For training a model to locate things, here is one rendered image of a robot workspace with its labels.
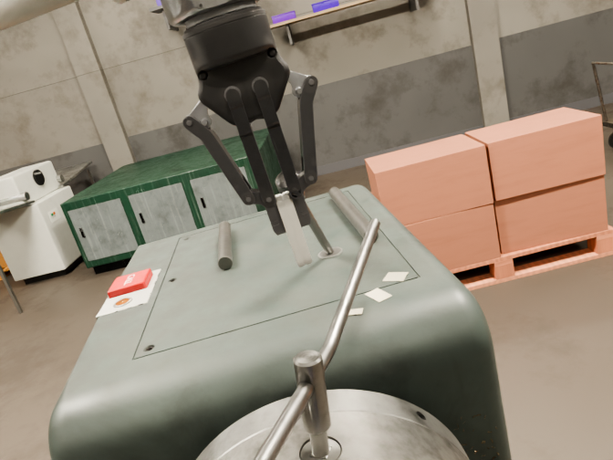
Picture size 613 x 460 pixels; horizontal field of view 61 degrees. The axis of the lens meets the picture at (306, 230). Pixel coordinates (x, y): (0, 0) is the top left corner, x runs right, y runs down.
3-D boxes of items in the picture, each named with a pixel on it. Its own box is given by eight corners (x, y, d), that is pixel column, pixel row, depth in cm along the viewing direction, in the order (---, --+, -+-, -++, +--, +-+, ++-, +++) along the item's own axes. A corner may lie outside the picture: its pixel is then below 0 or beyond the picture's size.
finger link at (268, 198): (239, 85, 45) (223, 90, 45) (277, 205, 48) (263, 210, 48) (239, 84, 48) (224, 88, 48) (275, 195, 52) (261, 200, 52)
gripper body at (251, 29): (168, 28, 41) (210, 140, 44) (270, -6, 41) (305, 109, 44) (180, 34, 48) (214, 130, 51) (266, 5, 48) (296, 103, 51)
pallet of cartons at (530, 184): (371, 250, 400) (348, 145, 374) (555, 209, 383) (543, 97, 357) (385, 311, 307) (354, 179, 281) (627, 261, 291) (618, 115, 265)
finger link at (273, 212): (270, 183, 49) (240, 193, 49) (286, 232, 50) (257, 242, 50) (269, 181, 50) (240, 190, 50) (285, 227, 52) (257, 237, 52)
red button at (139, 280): (119, 287, 86) (115, 277, 85) (154, 277, 86) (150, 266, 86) (110, 303, 80) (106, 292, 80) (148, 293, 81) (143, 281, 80)
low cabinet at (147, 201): (288, 185, 670) (272, 126, 645) (280, 232, 499) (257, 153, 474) (144, 221, 689) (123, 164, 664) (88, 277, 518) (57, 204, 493)
